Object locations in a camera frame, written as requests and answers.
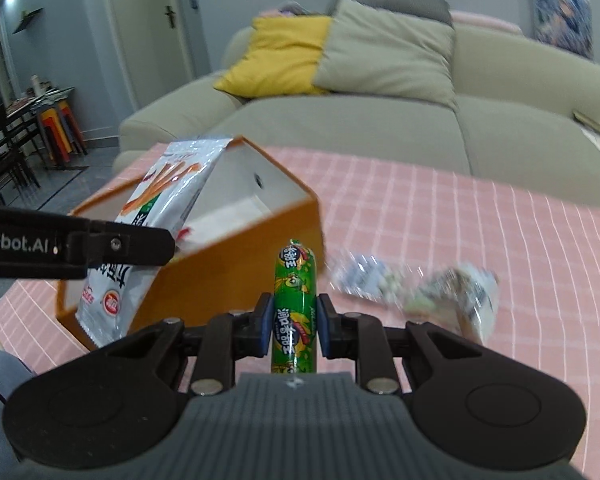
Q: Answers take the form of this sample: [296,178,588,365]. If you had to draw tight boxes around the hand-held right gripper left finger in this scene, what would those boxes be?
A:
[105,292,275,395]

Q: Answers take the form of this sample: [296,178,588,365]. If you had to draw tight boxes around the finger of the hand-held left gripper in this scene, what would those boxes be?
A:
[62,216,177,281]

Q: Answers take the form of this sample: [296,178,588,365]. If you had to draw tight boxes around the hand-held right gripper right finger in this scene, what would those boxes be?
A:
[316,292,486,395]

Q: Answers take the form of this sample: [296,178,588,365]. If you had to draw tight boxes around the green sausage stick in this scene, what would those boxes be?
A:
[271,239,321,376]

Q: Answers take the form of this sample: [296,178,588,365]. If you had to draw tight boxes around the white and green snack packet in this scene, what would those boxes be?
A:
[75,135,233,348]

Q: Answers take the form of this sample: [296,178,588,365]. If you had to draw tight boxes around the orange cardboard box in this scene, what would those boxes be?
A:
[55,135,326,353]

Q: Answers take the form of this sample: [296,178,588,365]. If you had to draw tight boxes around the clear packet of white balls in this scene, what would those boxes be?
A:
[330,252,416,308]

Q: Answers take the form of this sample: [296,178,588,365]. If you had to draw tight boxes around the black chairs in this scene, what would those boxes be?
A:
[0,105,41,206]

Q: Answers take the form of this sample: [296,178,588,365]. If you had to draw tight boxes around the stacked colourful stools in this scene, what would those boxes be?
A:
[37,100,88,166]

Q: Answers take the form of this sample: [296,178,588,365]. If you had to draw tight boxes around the triangular wrapped sandwich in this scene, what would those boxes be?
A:
[405,262,500,346]

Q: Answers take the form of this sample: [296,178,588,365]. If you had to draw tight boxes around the dining table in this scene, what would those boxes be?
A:
[5,87,76,116]

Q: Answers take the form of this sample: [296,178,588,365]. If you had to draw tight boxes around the pink checked tablecloth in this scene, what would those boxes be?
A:
[0,142,600,476]

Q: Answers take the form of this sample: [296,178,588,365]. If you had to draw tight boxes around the beige sofa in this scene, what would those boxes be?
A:
[112,0,600,211]

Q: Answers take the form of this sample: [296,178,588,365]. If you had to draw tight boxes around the grey door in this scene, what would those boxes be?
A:
[102,0,216,126]

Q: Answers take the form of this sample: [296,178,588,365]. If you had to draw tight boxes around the yellow pillow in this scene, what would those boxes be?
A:
[214,15,333,98]

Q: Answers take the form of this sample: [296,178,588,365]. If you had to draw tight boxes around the beige pillow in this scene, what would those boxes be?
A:
[312,0,458,111]

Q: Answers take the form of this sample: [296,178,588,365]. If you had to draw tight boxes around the book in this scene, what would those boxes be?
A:
[572,110,600,171]

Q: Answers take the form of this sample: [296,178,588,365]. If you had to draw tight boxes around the pink blanket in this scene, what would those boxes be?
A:
[450,10,523,36]

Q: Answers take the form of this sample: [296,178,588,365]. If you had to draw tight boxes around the blue patterned cushion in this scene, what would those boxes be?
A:
[527,0,593,61]

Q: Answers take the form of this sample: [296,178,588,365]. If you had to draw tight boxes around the dark wall shelf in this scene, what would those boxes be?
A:
[12,7,45,36]

